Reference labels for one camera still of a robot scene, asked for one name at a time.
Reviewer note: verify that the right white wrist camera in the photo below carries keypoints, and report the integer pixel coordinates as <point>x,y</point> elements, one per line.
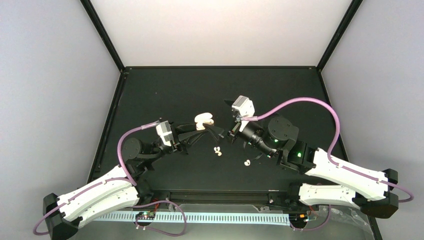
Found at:
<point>241,108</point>

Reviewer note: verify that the left circuit board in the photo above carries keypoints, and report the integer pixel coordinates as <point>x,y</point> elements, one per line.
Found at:
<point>145,216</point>

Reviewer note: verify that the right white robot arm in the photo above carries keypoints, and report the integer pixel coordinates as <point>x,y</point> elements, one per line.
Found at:
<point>370,191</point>

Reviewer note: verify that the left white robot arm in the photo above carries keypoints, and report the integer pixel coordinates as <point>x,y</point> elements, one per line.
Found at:
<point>121,187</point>

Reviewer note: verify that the circuit board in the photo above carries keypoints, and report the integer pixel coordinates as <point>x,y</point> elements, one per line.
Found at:
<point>301,218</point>
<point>145,216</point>

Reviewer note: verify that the white square charging case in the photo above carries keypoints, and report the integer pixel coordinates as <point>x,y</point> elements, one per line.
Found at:
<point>203,119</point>

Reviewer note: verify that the black right frame post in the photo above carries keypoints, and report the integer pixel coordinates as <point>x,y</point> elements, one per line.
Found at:
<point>338,34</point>

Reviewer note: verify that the black frame post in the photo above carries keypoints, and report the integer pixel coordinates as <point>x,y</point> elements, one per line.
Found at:
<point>338,34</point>
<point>102,32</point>

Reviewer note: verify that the black front rail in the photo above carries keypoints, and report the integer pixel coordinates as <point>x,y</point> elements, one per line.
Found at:
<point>238,197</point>

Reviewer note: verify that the right circuit board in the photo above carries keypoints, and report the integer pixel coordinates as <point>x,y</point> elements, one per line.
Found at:
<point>301,218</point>

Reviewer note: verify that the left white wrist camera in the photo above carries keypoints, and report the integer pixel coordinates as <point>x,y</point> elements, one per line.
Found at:
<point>164,131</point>

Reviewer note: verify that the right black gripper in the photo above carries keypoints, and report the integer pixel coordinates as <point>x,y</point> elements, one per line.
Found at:
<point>216,131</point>

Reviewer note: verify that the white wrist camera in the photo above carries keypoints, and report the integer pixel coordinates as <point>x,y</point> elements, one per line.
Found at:
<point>164,131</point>
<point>241,108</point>

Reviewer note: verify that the black left frame post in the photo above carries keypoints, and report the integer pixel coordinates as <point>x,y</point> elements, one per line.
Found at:
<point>102,32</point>

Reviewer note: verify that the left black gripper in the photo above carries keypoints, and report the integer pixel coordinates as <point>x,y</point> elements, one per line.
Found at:
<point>181,133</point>

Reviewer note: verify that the white slotted cable duct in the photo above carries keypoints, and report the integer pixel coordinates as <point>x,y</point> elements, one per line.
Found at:
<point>278,219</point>

